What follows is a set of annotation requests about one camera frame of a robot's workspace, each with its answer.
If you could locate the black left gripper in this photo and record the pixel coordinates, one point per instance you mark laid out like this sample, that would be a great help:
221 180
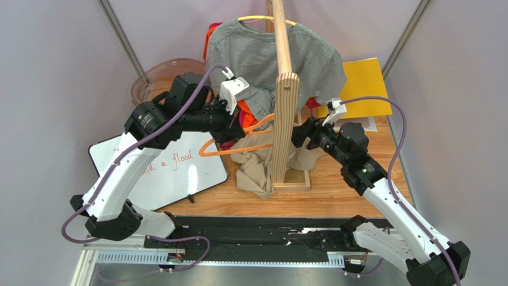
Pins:
232 128

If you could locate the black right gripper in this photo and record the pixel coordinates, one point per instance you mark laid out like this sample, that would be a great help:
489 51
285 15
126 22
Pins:
303 132

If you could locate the orange plastic hanger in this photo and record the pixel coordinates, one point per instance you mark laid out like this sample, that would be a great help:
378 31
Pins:
251 130

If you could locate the beige t shirt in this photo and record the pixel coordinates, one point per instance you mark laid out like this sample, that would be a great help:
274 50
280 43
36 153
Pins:
255 168

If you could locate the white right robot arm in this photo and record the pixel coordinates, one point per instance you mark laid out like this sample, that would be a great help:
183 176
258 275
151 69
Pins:
421 252

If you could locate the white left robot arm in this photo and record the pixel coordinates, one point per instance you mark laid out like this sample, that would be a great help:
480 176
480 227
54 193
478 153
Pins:
151 127

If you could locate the grey t shirt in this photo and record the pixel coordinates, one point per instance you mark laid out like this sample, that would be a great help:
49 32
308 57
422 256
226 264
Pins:
254 59

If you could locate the yellow plastic hanger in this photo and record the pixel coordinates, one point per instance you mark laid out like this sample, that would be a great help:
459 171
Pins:
264 17

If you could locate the orange cloth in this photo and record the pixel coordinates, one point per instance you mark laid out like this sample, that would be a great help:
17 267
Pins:
246 117

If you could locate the white board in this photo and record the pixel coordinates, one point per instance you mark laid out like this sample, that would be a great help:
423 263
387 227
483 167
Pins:
179 171

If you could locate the wooden clothes rack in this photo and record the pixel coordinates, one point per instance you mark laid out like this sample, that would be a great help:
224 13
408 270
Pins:
287 90

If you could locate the clear pink plastic bowl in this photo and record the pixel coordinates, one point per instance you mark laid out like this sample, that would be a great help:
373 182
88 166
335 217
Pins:
160 78

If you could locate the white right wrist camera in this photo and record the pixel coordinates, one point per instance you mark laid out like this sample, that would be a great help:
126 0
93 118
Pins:
336 110

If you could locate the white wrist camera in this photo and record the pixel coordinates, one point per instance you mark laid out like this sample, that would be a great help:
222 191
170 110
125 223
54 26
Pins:
336 110
228 91

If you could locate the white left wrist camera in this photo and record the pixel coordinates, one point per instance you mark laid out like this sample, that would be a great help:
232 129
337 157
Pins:
228 91

